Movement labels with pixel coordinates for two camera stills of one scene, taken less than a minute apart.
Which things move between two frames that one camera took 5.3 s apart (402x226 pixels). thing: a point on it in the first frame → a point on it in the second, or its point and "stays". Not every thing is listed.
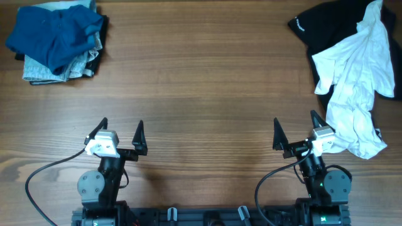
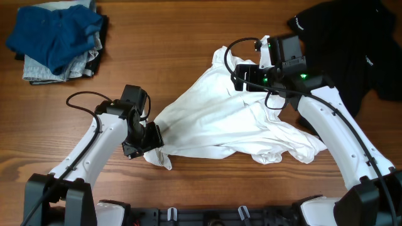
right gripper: (280, 140) → (252, 71)
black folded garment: (92, 65) stays
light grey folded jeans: (35, 70) stays
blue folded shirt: (53, 36) stays
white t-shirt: (353, 73) → (205, 117)
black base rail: (314, 215) stays
